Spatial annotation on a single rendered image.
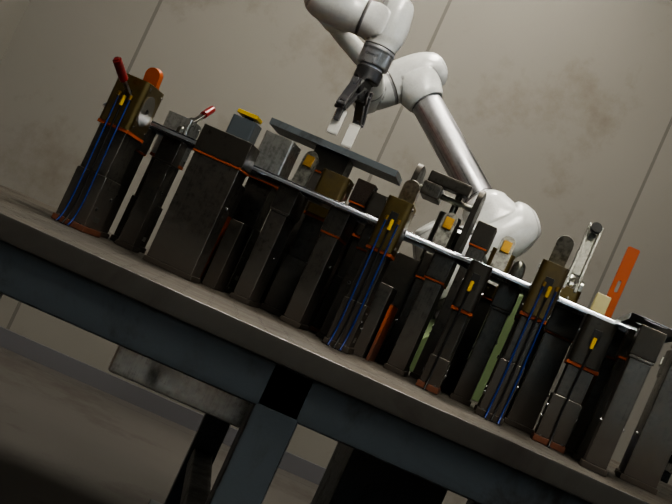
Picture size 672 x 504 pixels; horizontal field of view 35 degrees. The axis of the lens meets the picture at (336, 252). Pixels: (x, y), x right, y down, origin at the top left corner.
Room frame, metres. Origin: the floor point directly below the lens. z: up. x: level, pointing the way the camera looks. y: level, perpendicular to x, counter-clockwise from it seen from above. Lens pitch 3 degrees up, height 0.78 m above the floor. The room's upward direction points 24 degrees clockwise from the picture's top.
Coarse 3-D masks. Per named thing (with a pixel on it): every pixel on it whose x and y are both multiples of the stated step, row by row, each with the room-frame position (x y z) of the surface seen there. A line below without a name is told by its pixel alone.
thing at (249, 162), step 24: (216, 144) 2.36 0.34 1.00; (240, 144) 2.35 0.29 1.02; (192, 168) 2.37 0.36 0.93; (216, 168) 2.36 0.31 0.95; (240, 168) 2.35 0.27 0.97; (192, 192) 2.36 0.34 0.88; (216, 192) 2.35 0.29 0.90; (168, 216) 2.37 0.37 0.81; (192, 216) 2.36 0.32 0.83; (216, 216) 2.35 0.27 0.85; (168, 240) 2.36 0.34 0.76; (192, 240) 2.36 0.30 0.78; (216, 240) 2.42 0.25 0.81; (168, 264) 2.36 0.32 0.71; (192, 264) 2.35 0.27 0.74
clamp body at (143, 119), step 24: (120, 96) 2.37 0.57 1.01; (144, 96) 2.37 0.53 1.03; (120, 120) 2.36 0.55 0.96; (144, 120) 2.42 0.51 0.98; (96, 144) 2.37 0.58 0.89; (120, 144) 2.37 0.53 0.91; (96, 168) 2.38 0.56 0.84; (120, 168) 2.43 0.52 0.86; (72, 192) 2.38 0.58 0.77; (96, 192) 2.37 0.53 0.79; (72, 216) 2.37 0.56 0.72; (96, 216) 2.41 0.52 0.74
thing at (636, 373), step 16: (640, 336) 2.00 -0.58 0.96; (656, 336) 1.99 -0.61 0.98; (640, 352) 2.00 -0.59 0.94; (656, 352) 1.99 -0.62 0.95; (624, 368) 2.01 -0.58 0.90; (640, 368) 2.00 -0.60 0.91; (624, 384) 2.00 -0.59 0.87; (640, 384) 2.00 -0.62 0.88; (608, 400) 2.04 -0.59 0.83; (624, 400) 2.00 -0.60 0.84; (608, 416) 2.00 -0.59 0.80; (624, 416) 2.00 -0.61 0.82; (608, 432) 2.00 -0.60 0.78; (592, 448) 2.00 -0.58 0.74; (608, 448) 2.00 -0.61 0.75; (592, 464) 2.00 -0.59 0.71; (608, 464) 2.00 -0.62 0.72
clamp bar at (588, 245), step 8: (592, 224) 2.55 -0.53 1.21; (600, 224) 2.55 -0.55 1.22; (592, 232) 2.55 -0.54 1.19; (600, 232) 2.54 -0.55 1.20; (584, 240) 2.57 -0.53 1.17; (592, 240) 2.57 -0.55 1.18; (584, 248) 2.57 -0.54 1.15; (592, 248) 2.56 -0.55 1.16; (576, 256) 2.56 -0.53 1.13; (584, 256) 2.57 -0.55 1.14; (576, 264) 2.57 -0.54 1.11; (584, 264) 2.56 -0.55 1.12; (576, 272) 2.56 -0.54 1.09; (584, 272) 2.55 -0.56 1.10; (576, 288) 2.54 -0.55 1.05
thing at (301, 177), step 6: (306, 156) 2.67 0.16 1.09; (312, 156) 2.67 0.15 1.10; (306, 162) 2.67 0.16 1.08; (312, 162) 2.67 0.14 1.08; (318, 162) 2.69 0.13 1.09; (300, 168) 2.67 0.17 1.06; (306, 168) 2.67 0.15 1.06; (312, 168) 2.67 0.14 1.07; (294, 174) 2.67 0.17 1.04; (300, 174) 2.67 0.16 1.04; (306, 174) 2.67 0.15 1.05; (312, 174) 2.69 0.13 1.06; (294, 180) 2.66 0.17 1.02; (300, 180) 2.66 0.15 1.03; (306, 180) 2.66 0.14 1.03
